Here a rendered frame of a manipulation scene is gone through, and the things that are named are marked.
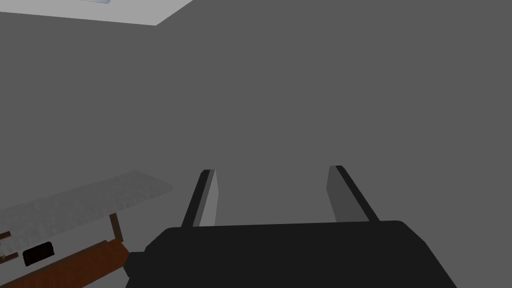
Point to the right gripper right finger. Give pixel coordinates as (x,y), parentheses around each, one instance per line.
(347,200)

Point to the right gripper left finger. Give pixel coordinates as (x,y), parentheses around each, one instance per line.
(204,204)

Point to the brown wooden table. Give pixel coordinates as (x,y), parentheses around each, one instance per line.
(92,262)

